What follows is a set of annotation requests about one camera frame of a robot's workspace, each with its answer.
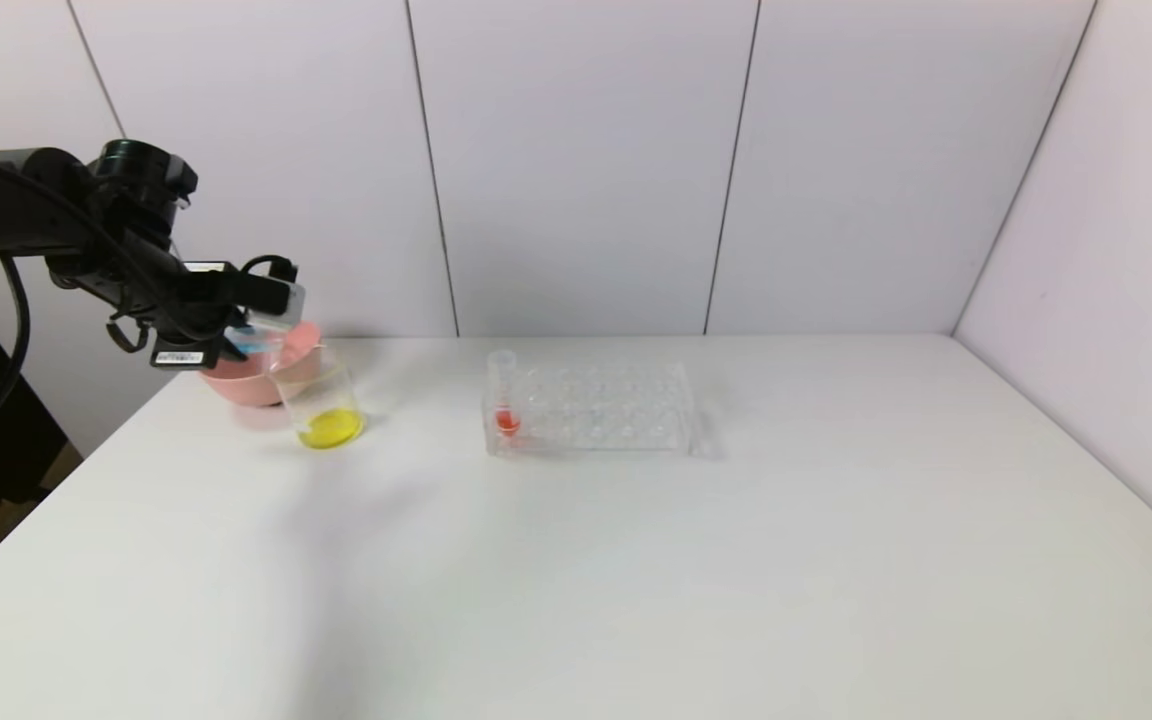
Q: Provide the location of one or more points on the pink plastic bowl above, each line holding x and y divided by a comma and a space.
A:
246, 385

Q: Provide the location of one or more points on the test tube with red pigment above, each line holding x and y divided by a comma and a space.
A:
507, 420

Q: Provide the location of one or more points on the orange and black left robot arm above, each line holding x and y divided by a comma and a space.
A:
46, 210

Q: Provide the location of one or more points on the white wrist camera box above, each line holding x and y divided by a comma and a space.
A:
283, 305

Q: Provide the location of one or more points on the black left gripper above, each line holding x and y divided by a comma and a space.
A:
179, 352

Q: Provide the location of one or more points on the clear glass beaker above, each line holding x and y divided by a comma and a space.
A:
328, 425

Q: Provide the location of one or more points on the clear acrylic test tube rack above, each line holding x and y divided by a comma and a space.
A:
601, 420

